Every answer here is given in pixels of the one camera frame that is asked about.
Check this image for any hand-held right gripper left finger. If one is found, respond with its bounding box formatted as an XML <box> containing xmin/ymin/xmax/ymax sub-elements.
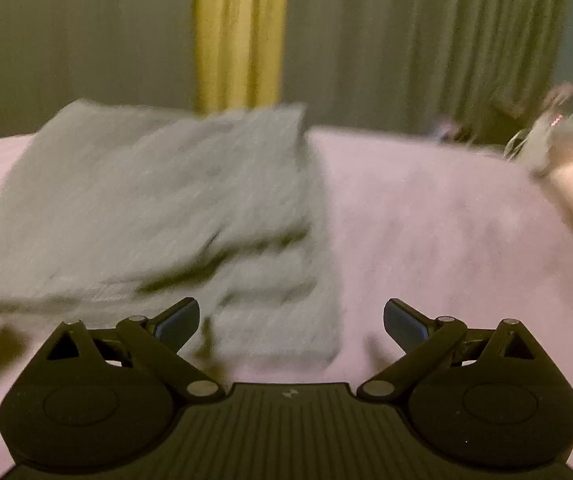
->
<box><xmin>34</xmin><ymin>297</ymin><xmax>225</xmax><ymax>404</ymax></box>

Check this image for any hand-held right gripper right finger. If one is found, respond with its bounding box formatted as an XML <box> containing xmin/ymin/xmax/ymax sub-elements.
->
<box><xmin>356</xmin><ymin>298</ymin><xmax>543</xmax><ymax>404</ymax></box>

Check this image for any pink fleece blanket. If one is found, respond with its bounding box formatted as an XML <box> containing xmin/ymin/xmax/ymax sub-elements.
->
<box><xmin>0</xmin><ymin>127</ymin><xmax>573</xmax><ymax>480</ymax></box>

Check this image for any grey-green curtain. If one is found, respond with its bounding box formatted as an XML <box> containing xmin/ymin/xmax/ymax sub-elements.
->
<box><xmin>0</xmin><ymin>0</ymin><xmax>573</xmax><ymax>147</ymax></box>

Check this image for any yellow curtain panel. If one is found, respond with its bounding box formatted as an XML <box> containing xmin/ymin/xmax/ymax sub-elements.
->
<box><xmin>192</xmin><ymin>0</ymin><xmax>292</xmax><ymax>112</ymax></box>

